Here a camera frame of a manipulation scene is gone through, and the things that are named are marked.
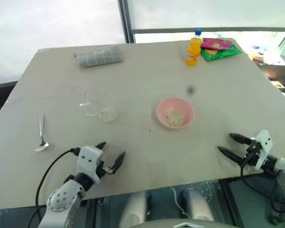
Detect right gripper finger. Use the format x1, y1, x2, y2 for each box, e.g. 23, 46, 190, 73
217, 145, 244, 165
228, 133, 253, 146

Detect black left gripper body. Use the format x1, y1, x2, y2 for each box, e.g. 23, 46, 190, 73
94, 161, 114, 184

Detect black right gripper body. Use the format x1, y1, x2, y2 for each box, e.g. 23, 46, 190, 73
242, 139, 263, 168

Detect clear glass mug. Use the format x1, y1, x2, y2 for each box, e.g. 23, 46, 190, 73
79, 85, 121, 124

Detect silver rounded robot leg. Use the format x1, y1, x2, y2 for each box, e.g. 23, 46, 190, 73
118, 191, 151, 228
180, 189, 215, 222

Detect metal spoon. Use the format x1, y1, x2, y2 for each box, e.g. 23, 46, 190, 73
33, 114, 50, 153

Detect pink bowl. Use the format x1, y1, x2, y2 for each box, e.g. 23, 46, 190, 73
156, 97, 195, 130

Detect dark cluttered side desk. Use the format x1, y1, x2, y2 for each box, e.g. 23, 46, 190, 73
248, 32, 285, 103

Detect green snack packet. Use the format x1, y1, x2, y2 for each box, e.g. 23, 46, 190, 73
200, 44, 242, 62

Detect grey checked rolled cloth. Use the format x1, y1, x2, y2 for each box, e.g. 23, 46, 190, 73
74, 46, 124, 69

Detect pink snack packet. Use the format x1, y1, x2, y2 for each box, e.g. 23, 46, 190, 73
201, 38, 233, 50

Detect orange soda bottle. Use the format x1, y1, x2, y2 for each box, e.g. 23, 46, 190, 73
185, 28, 203, 67

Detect black furniture beside table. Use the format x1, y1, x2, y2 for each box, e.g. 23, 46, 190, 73
0, 80, 19, 126

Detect grey horizontal railing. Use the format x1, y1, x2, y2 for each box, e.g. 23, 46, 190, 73
131, 27, 285, 34

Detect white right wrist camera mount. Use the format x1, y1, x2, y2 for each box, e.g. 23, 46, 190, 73
250, 129, 274, 171

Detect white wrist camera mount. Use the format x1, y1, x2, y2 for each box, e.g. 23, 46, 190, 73
250, 129, 274, 171
76, 145, 104, 184

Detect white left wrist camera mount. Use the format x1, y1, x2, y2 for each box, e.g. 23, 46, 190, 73
76, 145, 104, 184

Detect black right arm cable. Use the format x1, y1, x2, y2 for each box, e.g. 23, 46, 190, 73
239, 152, 285, 212

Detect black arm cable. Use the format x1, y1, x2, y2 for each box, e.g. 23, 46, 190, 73
26, 147, 81, 228
239, 152, 285, 212

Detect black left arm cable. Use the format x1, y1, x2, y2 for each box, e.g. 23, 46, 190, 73
26, 147, 81, 228

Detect white cable under table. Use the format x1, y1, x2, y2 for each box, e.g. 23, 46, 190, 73
170, 186, 190, 219

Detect dark window frame post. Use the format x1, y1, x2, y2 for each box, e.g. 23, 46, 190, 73
117, 0, 136, 44

